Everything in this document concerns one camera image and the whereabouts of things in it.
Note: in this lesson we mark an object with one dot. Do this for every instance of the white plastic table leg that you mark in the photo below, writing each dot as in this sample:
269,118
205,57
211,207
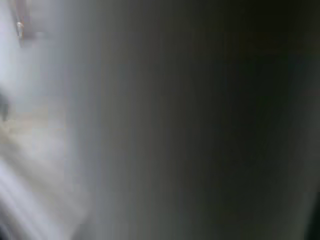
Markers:
200,125

